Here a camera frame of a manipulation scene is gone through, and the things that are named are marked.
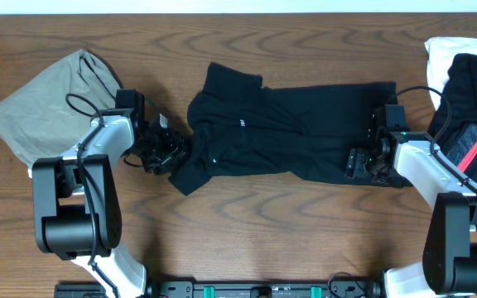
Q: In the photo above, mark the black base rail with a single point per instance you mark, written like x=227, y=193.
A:
x=342, y=288

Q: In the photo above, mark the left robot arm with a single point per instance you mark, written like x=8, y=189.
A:
x=76, y=207

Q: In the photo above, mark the black grey red garment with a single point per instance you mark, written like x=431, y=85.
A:
x=459, y=140

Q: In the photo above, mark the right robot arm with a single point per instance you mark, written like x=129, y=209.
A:
x=448, y=267

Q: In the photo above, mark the folded olive green garment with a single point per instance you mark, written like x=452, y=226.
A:
x=36, y=122

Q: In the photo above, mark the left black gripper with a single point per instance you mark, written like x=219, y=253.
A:
x=171, y=146

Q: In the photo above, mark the white garment on right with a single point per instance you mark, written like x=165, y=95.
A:
x=441, y=52

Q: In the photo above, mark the black Sydrogen polo shirt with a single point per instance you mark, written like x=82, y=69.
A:
x=241, y=127

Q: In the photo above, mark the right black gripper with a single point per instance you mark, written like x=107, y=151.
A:
x=356, y=164

